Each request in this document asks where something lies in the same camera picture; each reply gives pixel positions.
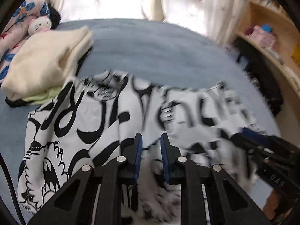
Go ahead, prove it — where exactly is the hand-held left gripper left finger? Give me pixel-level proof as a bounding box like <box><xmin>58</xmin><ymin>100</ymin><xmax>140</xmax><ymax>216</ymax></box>
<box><xmin>27</xmin><ymin>133</ymin><xmax>143</xmax><ymax>225</ymax></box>

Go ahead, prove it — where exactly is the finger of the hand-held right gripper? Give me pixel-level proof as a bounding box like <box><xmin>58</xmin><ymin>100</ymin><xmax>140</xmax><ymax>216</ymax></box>
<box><xmin>231</xmin><ymin>128</ymin><xmax>272</xmax><ymax>151</ymax></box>

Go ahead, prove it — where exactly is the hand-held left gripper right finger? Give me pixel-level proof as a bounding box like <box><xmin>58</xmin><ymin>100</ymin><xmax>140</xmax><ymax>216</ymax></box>
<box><xmin>160</xmin><ymin>133</ymin><xmax>273</xmax><ymax>225</ymax></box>

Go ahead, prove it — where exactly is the white black printed garment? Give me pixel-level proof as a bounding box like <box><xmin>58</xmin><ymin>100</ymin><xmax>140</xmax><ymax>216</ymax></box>
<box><xmin>18</xmin><ymin>69</ymin><xmax>269</xmax><ymax>224</ymax></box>

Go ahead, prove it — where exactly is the person's right forearm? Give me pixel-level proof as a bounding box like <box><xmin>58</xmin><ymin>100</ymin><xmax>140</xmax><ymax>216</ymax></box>
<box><xmin>262</xmin><ymin>189</ymin><xmax>283</xmax><ymax>221</ymax></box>

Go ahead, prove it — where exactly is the black bag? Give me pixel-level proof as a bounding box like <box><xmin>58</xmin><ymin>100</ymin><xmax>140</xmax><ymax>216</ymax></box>
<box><xmin>234</xmin><ymin>37</ymin><xmax>284</xmax><ymax>116</ymax></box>

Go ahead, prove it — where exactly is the yellow item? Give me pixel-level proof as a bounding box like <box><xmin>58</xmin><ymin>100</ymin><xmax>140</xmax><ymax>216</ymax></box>
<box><xmin>291</xmin><ymin>46</ymin><xmax>300</xmax><ymax>66</ymax></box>

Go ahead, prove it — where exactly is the pink box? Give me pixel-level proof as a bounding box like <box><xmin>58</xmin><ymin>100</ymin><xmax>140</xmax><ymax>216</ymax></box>
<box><xmin>251</xmin><ymin>26</ymin><xmax>276</xmax><ymax>48</ymax></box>

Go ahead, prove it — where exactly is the bed with blue sheet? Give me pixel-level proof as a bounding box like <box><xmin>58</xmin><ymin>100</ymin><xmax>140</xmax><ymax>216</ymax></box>
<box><xmin>0</xmin><ymin>18</ymin><xmax>282</xmax><ymax>224</ymax></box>

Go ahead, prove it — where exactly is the light green cloth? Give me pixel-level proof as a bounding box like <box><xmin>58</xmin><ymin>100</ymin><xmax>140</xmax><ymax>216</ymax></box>
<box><xmin>23</xmin><ymin>86</ymin><xmax>63</xmax><ymax>103</ymax></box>

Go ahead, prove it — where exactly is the wooden shelf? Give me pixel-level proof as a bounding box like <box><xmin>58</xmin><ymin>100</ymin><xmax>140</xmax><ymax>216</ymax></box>
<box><xmin>234</xmin><ymin>0</ymin><xmax>300</xmax><ymax>100</ymax></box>

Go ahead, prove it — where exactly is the folded cream cloth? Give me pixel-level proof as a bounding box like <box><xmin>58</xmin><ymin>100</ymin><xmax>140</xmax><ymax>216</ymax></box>
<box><xmin>1</xmin><ymin>26</ymin><xmax>95</xmax><ymax>101</ymax></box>

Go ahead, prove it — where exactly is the black folded cloth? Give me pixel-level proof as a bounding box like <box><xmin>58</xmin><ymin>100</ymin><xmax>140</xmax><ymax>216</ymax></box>
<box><xmin>5</xmin><ymin>96</ymin><xmax>32</xmax><ymax>108</ymax></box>

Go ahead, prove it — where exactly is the cream curtain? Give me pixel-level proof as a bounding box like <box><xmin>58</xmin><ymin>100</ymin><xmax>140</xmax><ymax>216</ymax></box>
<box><xmin>141</xmin><ymin>0</ymin><xmax>170</xmax><ymax>22</ymax></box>

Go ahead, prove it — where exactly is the black fabric item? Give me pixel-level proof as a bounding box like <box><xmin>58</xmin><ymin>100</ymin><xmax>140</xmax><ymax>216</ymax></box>
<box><xmin>48</xmin><ymin>7</ymin><xmax>62</xmax><ymax>30</ymax></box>

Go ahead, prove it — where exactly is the white cat plush toy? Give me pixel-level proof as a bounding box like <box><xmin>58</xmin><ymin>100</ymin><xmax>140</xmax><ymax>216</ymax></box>
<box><xmin>28</xmin><ymin>16</ymin><xmax>52</xmax><ymax>35</ymax></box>

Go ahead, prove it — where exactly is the floral blanket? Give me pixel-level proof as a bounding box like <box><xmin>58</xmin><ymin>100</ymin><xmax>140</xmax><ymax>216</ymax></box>
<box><xmin>0</xmin><ymin>0</ymin><xmax>51</xmax><ymax>83</ymax></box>

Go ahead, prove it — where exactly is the black cable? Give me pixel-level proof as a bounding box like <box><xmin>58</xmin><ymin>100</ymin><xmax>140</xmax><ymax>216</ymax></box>
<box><xmin>0</xmin><ymin>152</ymin><xmax>27</xmax><ymax>225</ymax></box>

